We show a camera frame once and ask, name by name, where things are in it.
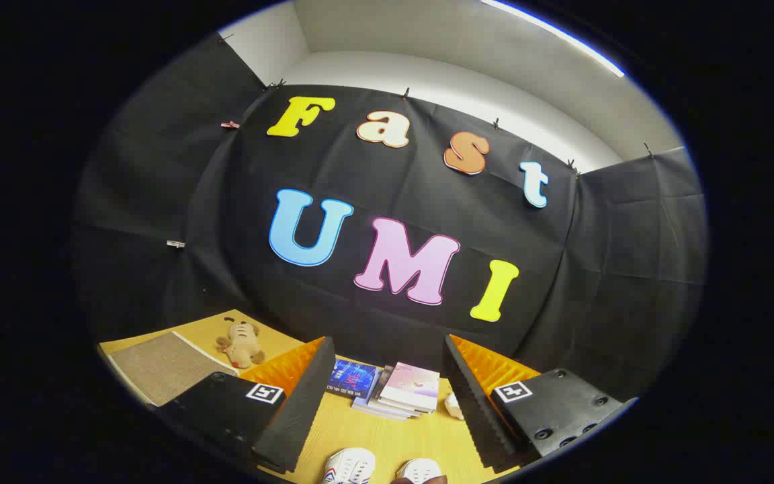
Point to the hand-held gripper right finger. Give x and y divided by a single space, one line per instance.
471 403

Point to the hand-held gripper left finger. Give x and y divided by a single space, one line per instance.
306 396

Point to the white canvas shoe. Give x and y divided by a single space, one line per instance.
350 467
419 470

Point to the beige fabric storage box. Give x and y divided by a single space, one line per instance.
165 366

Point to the white plush toy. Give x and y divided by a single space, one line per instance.
454 407

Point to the dark blue book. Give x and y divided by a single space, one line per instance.
352 378

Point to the light blue book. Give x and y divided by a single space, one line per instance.
370 409

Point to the brown plush dog toy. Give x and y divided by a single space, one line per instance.
242 346

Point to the white grey book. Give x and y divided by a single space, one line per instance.
387 407

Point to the black backdrop cloth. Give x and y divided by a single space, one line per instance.
387 181

